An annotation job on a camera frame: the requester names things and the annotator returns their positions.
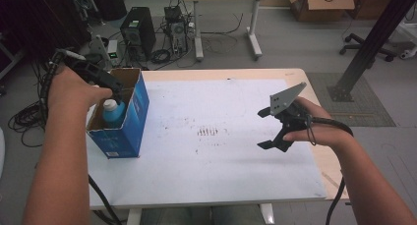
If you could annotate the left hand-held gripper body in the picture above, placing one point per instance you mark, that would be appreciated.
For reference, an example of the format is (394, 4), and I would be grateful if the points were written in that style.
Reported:
(98, 74)

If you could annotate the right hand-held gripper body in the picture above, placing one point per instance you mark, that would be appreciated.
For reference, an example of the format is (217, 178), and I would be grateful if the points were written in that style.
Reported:
(286, 102)

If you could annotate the blue bottle with white cap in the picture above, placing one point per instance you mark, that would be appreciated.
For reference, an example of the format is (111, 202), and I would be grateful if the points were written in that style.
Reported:
(113, 115)

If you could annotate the blue cardboard box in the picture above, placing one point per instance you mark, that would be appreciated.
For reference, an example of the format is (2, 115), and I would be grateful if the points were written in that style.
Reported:
(131, 130)

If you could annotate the person's left hand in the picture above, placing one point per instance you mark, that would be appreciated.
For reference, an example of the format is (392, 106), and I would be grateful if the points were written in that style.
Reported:
(75, 94)

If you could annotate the person's right hand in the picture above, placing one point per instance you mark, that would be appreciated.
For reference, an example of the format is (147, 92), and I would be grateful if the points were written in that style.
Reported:
(324, 130)

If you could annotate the grey power adapter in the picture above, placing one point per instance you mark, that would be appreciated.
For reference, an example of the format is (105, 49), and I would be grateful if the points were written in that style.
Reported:
(113, 49)

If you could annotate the black computer tower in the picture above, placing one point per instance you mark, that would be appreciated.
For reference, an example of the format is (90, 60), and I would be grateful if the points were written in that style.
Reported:
(137, 25)

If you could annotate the black bin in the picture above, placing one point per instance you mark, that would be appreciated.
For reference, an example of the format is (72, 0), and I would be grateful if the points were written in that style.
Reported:
(108, 2)

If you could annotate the white table mat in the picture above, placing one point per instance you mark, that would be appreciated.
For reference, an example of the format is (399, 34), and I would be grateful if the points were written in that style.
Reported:
(213, 172)

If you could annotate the white table leg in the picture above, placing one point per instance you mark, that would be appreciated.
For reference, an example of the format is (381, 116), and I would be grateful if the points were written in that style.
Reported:
(267, 215)
(133, 217)

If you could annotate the grey floor mat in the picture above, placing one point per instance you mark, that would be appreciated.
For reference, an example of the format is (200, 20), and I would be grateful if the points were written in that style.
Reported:
(370, 110)

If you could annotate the open computer case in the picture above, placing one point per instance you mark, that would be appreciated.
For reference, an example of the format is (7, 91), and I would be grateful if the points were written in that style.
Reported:
(177, 28)

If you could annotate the black office chair base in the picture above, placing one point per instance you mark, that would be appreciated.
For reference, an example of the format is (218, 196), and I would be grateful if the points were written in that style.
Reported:
(367, 47)

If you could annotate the open brown cardboard box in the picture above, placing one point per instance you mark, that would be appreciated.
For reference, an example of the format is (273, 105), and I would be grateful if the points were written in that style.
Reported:
(327, 9)

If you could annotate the brown cabinet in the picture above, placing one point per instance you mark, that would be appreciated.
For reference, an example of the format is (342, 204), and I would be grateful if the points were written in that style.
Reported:
(370, 2)

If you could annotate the white device on floor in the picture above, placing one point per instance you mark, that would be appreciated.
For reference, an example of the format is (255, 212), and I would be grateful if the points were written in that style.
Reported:
(409, 53)

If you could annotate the black metal stand post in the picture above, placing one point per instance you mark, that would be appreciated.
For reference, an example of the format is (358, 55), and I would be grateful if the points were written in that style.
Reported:
(377, 35)

